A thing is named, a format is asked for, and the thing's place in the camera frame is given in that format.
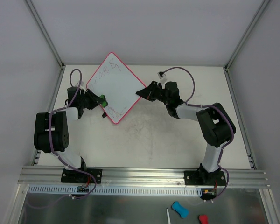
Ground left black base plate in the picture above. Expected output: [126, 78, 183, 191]
[61, 168, 103, 184]

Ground purple cable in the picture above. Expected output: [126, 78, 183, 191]
[25, 68, 97, 209]
[163, 66, 234, 203]

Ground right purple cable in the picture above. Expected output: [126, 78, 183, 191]
[163, 66, 234, 203]

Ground aluminium mounting rail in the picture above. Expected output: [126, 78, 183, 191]
[17, 166, 271, 189]

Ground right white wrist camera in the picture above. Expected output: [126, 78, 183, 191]
[158, 71, 167, 85]

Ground white marker pen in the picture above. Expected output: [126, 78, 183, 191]
[166, 208, 171, 224]

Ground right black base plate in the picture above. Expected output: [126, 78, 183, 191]
[184, 170, 226, 186]

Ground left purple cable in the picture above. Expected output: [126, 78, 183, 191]
[25, 68, 97, 209]

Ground green bone-shaped eraser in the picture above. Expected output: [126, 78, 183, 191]
[100, 95, 108, 108]

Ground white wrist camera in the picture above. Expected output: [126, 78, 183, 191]
[75, 82, 86, 91]
[158, 71, 167, 85]

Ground pink framed whiteboard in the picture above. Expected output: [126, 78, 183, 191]
[86, 52, 146, 124]

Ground white slotted cable duct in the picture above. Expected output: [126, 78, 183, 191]
[28, 184, 202, 197]

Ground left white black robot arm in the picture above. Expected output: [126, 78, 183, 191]
[34, 87, 108, 182]

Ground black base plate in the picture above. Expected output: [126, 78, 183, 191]
[184, 170, 226, 186]
[61, 168, 103, 184]

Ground blue bone-shaped eraser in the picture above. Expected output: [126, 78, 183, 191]
[171, 201, 189, 219]

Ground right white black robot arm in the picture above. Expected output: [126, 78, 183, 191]
[136, 81, 236, 185]

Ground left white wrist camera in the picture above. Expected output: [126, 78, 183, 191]
[75, 82, 86, 91]

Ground red bone-shaped eraser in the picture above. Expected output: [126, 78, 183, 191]
[198, 214, 209, 224]

